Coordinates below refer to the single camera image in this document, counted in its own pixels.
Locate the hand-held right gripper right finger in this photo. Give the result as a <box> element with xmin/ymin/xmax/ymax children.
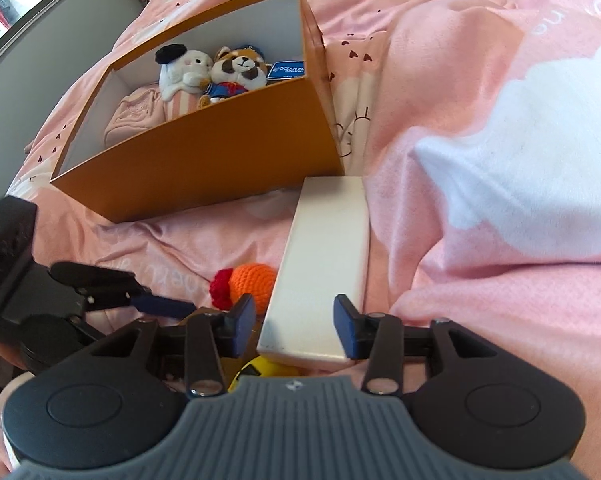
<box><xmin>333</xmin><ymin>294</ymin><xmax>507</xmax><ymax>395</ymax></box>

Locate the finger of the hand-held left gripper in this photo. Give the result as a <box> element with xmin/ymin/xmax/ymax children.
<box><xmin>49</xmin><ymin>260</ymin><xmax>197</xmax><ymax>320</ymax></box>

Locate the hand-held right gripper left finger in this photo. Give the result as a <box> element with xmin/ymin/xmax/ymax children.
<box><xmin>93</xmin><ymin>294</ymin><xmax>257</xmax><ymax>400</ymax></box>

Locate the orange crochet toy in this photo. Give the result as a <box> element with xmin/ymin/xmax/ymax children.
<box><xmin>209</xmin><ymin>262</ymin><xmax>281</xmax><ymax>317</ymax></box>

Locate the white rectangular box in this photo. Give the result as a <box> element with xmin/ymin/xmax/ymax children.
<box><xmin>256</xmin><ymin>175</ymin><xmax>372</xmax><ymax>367</ymax></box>

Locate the orange cardboard box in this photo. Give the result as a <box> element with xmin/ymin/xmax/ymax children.
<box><xmin>49</xmin><ymin>0</ymin><xmax>347</xmax><ymax>225</ymax></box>

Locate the yellow plush toy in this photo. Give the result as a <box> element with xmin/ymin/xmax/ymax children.
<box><xmin>228</xmin><ymin>355</ymin><xmax>302</xmax><ymax>394</ymax></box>

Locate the pink folded cloth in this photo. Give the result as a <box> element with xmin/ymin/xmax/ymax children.
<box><xmin>103</xmin><ymin>86</ymin><xmax>167</xmax><ymax>148</ymax></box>

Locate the white plush with black hat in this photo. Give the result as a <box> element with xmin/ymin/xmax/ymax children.
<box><xmin>154</xmin><ymin>44</ymin><xmax>214</xmax><ymax>122</ymax></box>

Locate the red panda plush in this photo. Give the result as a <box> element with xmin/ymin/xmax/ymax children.
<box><xmin>198</xmin><ymin>45</ymin><xmax>273</xmax><ymax>110</ymax></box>

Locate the pink printed blanket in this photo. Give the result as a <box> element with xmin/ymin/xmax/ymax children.
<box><xmin>0</xmin><ymin>0</ymin><xmax>601</xmax><ymax>480</ymax></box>

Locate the blue label card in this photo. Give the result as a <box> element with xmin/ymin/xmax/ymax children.
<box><xmin>266</xmin><ymin>60</ymin><xmax>307</xmax><ymax>82</ymax></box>

